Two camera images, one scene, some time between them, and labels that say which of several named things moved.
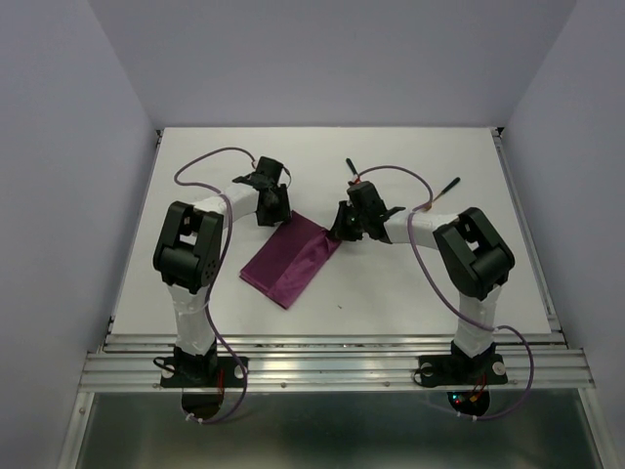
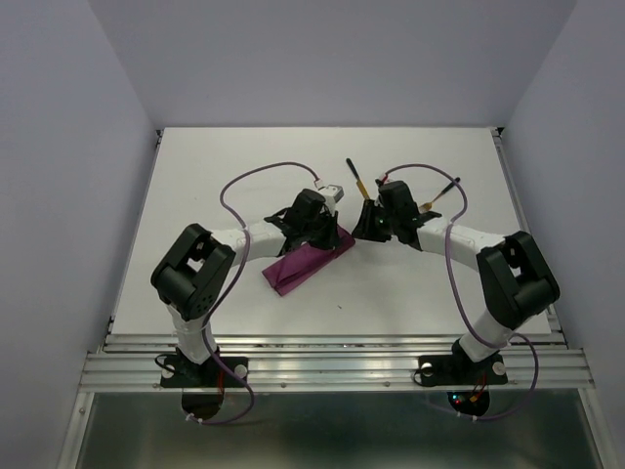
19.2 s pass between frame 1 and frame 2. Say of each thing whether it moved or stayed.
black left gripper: moved
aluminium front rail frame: stayed
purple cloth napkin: moved
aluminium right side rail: stayed
